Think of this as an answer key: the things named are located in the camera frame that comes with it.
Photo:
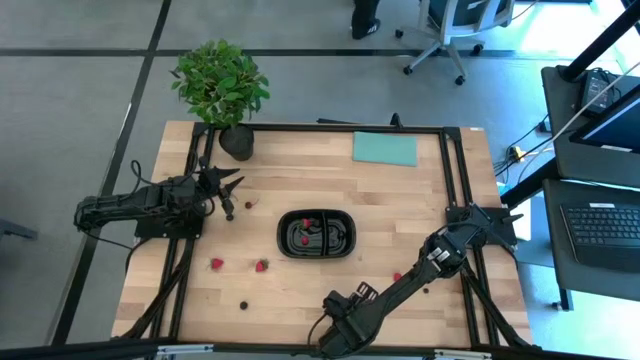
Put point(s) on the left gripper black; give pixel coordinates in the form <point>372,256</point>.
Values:
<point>192,192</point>

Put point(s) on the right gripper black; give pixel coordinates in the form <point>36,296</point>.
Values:
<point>350,320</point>

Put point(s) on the red cherry with stem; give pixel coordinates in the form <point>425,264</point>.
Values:
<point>248,205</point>

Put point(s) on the strawberry with big green leaves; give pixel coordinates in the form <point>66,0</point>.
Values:
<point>306,224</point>

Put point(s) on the large red strawberry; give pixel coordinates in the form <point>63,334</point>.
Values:
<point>261,266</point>

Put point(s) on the black two-compartment food container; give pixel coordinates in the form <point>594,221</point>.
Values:
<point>335,235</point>

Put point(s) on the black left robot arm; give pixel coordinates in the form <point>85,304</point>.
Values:
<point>125,205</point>

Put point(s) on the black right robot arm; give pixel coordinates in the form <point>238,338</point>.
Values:
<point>400,295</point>

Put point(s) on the green plant in black pot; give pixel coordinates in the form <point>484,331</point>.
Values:
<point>220,85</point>

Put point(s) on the green folded cloth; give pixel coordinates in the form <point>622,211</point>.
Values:
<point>385,149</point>

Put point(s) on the black table clamp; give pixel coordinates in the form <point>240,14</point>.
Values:
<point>396,120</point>

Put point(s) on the person's leg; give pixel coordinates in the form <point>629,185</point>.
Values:
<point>365,20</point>

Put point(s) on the white paper sheet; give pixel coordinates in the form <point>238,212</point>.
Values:
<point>522,227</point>

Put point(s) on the black rig beam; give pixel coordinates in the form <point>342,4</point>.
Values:
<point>600,42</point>
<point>530,185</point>
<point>75,350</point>

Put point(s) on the black desk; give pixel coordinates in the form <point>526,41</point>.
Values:
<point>552,225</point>
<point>575,170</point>

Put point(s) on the yellow power plug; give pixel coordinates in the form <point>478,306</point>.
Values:
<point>516,152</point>

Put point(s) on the white office chair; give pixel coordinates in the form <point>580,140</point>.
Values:
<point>460,20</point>

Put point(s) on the black laptop keyboard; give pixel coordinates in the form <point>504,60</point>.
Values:
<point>600,230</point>

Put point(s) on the black computer monitor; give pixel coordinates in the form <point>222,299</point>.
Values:
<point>620,125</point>

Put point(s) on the black power adapter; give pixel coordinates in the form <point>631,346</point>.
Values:
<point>597,90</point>

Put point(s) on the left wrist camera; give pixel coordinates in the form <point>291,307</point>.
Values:
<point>229,210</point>

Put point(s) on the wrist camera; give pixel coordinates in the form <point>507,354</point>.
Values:
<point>229,210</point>
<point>367,291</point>

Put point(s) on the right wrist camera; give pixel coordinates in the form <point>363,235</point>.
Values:
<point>367,291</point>

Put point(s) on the silver bracket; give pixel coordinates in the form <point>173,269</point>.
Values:
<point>462,355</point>
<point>182,349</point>

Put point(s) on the black aluminium table frame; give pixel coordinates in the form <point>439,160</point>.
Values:
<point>350,128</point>

